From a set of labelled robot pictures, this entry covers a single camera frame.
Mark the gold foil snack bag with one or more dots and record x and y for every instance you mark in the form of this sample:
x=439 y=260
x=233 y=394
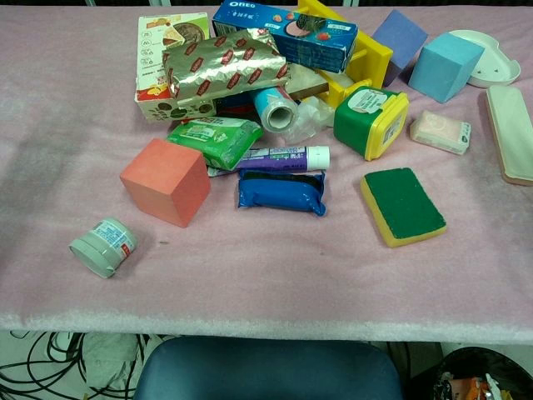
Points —
x=225 y=66

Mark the purple foam block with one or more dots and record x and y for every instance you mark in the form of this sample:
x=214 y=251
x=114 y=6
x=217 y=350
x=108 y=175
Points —
x=399 y=39

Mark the white soap dish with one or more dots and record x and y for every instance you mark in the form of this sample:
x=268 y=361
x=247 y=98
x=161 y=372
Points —
x=491 y=62

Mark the pink fuzzy table cloth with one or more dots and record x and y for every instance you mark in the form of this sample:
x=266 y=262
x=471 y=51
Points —
x=266 y=266

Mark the pink soap bar packet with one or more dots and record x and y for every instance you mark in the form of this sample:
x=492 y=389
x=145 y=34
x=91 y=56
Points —
x=440 y=131

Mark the green and yellow lidded tub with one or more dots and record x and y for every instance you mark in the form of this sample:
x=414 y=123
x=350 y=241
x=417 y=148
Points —
x=366 y=121

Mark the purple and white toothpaste tube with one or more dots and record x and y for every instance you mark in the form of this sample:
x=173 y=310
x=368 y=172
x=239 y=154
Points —
x=287 y=157

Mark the brown wooden board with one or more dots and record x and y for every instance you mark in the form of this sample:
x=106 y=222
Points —
x=306 y=81

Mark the blue foil snack packet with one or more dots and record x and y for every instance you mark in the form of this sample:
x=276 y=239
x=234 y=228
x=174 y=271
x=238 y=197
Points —
x=280 y=192

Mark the blue plastic bag roll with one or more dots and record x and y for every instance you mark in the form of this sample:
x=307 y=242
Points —
x=277 y=110

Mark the white and green cracker box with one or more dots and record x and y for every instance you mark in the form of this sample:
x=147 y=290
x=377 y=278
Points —
x=156 y=71

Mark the green wet wipes pack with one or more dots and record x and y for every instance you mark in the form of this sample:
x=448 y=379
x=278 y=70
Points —
x=216 y=139

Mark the pale green cream jar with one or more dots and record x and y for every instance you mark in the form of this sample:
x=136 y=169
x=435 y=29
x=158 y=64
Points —
x=104 y=246

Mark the blue Oreo cookie box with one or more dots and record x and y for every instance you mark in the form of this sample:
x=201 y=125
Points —
x=287 y=35

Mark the blue chair seat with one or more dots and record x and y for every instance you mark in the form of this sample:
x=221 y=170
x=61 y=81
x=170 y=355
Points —
x=266 y=371

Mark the green and yellow sponge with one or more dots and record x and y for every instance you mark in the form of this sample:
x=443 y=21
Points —
x=403 y=204

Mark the black trash bin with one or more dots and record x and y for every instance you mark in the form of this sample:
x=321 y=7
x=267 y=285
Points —
x=485 y=377

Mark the clear plastic bag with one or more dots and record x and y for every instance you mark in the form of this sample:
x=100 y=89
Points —
x=310 y=118

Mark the orange foam cube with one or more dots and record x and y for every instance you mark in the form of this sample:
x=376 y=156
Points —
x=166 y=181

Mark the light blue foam block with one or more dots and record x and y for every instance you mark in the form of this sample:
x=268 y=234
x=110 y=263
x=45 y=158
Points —
x=443 y=66

